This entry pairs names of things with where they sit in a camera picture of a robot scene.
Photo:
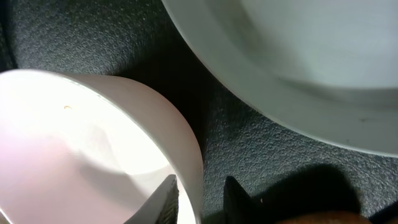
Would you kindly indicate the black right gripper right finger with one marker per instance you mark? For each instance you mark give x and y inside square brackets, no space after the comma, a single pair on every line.
[238,206]

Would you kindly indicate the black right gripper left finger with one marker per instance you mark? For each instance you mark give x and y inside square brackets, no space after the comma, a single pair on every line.
[161,207]

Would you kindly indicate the white bowl with food scraps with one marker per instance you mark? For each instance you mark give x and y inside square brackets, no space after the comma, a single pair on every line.
[93,149]

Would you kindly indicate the round black serving tray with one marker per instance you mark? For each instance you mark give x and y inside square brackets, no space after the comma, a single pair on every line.
[288,173]

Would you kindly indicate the orange carrot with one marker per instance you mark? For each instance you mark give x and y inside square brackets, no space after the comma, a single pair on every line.
[327,218]

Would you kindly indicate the grey round plate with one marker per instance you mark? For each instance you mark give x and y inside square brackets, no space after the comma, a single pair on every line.
[326,69]

